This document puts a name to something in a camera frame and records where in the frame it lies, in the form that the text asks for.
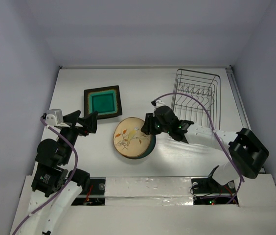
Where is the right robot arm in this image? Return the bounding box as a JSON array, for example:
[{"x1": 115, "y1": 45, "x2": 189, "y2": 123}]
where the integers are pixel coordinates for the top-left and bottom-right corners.
[{"x1": 141, "y1": 106, "x2": 269, "y2": 192}]

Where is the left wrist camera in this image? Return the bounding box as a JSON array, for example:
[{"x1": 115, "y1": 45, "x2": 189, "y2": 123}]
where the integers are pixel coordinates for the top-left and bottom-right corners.
[{"x1": 41, "y1": 109, "x2": 64, "y2": 127}]

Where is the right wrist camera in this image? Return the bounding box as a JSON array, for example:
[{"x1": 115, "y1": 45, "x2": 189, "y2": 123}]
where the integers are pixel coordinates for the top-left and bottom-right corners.
[{"x1": 151, "y1": 99, "x2": 165, "y2": 110}]

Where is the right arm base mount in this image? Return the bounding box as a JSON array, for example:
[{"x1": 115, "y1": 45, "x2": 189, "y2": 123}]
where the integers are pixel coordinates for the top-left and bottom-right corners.
[{"x1": 191, "y1": 178, "x2": 236, "y2": 196}]

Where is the tan round plate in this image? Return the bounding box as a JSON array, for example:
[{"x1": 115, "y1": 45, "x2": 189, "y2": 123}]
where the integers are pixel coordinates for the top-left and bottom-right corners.
[{"x1": 113, "y1": 117, "x2": 151, "y2": 160}]

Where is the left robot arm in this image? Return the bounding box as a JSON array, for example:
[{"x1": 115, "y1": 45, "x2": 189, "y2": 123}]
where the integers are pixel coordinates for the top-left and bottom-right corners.
[{"x1": 13, "y1": 109, "x2": 98, "y2": 235}]

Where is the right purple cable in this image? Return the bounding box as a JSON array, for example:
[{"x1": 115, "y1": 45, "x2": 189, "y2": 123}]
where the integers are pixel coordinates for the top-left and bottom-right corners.
[{"x1": 150, "y1": 92, "x2": 245, "y2": 205}]

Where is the purple cable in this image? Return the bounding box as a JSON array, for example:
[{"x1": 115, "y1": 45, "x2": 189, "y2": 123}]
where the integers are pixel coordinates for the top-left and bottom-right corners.
[
  {"x1": 12, "y1": 117, "x2": 79, "y2": 235},
  {"x1": 150, "y1": 92, "x2": 245, "y2": 205}
]

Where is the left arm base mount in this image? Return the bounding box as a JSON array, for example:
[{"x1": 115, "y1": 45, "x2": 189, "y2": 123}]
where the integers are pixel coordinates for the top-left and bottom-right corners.
[{"x1": 89, "y1": 177, "x2": 106, "y2": 198}]

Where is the wire dish rack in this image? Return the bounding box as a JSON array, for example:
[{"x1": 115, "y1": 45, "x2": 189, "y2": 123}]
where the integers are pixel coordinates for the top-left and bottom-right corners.
[{"x1": 171, "y1": 69, "x2": 221, "y2": 129}]

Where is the teal square plate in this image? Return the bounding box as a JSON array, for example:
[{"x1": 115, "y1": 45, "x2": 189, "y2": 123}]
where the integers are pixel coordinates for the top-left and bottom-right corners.
[{"x1": 84, "y1": 85, "x2": 122, "y2": 119}]

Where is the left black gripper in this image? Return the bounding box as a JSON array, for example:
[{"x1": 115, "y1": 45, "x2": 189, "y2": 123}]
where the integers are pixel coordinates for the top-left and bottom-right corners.
[{"x1": 59, "y1": 109, "x2": 98, "y2": 163}]

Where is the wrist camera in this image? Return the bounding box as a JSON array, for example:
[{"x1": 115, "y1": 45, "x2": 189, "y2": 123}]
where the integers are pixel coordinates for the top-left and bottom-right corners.
[
  {"x1": 151, "y1": 99, "x2": 165, "y2": 110},
  {"x1": 41, "y1": 109, "x2": 64, "y2": 127}
]

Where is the dark patterned round plate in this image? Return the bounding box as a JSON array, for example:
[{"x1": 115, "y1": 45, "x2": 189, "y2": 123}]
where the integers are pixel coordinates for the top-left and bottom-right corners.
[{"x1": 140, "y1": 135, "x2": 156, "y2": 158}]

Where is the metal rail on right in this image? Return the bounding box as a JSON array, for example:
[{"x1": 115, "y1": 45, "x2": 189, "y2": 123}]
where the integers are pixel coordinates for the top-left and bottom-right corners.
[{"x1": 226, "y1": 68, "x2": 268, "y2": 179}]

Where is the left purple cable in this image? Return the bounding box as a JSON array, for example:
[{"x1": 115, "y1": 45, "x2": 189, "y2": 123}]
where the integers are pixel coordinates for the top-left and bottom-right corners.
[{"x1": 12, "y1": 117, "x2": 79, "y2": 235}]

